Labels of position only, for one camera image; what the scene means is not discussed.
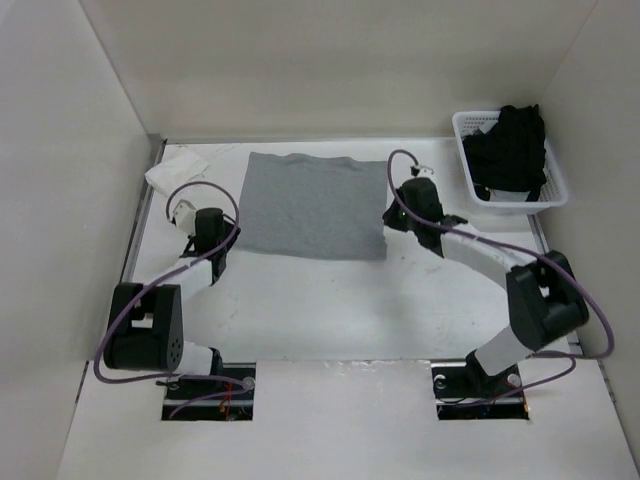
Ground purple cable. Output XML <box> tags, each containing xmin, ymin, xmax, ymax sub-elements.
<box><xmin>387</xmin><ymin>149</ymin><xmax>616</xmax><ymax>404</ymax></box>
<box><xmin>93</xmin><ymin>182</ymin><xmax>251</xmax><ymax>419</ymax></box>

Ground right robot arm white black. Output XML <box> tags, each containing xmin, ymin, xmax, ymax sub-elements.
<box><xmin>383</xmin><ymin>177</ymin><xmax>589</xmax><ymax>396</ymax></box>

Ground white plastic basket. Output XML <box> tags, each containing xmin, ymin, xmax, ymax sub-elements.
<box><xmin>452</xmin><ymin>111</ymin><xmax>569</xmax><ymax>215</ymax></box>

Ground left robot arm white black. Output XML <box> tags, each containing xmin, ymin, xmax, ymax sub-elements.
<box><xmin>101</xmin><ymin>208</ymin><xmax>240</xmax><ymax>399</ymax></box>

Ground grey tank top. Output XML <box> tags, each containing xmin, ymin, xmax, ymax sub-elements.
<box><xmin>237</xmin><ymin>152</ymin><xmax>387</xmax><ymax>261</ymax></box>

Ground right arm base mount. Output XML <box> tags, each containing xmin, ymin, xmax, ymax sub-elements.
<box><xmin>430</xmin><ymin>356</ymin><xmax>529</xmax><ymax>421</ymax></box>

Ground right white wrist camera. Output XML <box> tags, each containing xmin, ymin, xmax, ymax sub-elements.
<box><xmin>410</xmin><ymin>164</ymin><xmax>436</xmax><ymax>181</ymax></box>

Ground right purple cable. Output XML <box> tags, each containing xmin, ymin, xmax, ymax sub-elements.
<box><xmin>387</xmin><ymin>149</ymin><xmax>616</xmax><ymax>404</ymax></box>

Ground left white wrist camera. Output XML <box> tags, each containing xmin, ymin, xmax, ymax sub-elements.
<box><xmin>169</xmin><ymin>200</ymin><xmax>196</xmax><ymax>236</ymax></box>

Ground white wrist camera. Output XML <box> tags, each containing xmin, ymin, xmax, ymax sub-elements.
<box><xmin>410</xmin><ymin>164</ymin><xmax>436</xmax><ymax>181</ymax></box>
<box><xmin>169</xmin><ymin>200</ymin><xmax>196</xmax><ymax>236</ymax></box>

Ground folded white tank top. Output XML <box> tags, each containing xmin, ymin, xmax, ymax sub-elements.
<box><xmin>145</xmin><ymin>148</ymin><xmax>209</xmax><ymax>198</ymax></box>

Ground black tank tops pile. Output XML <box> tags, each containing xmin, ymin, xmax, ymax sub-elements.
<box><xmin>462</xmin><ymin>105</ymin><xmax>546</xmax><ymax>202</ymax></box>

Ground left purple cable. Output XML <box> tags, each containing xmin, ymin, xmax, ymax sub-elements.
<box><xmin>93</xmin><ymin>182</ymin><xmax>251</xmax><ymax>419</ymax></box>

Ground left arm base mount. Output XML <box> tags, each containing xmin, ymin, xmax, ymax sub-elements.
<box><xmin>157</xmin><ymin>363</ymin><xmax>257</xmax><ymax>422</ymax></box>

